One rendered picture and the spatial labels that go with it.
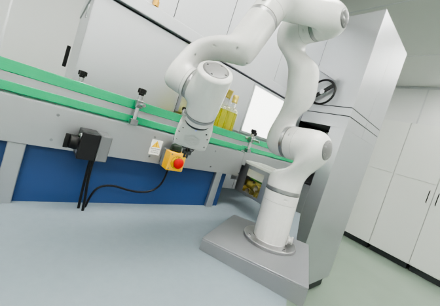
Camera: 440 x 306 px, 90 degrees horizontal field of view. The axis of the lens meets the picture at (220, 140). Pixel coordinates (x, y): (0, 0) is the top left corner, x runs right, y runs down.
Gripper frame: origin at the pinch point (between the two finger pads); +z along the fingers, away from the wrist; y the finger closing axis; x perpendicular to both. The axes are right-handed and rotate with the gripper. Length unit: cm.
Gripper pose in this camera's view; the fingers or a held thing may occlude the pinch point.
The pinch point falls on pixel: (186, 151)
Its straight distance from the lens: 73.2
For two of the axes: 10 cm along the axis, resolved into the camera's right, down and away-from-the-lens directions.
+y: 9.4, 2.9, 1.7
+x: 1.1, -7.4, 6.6
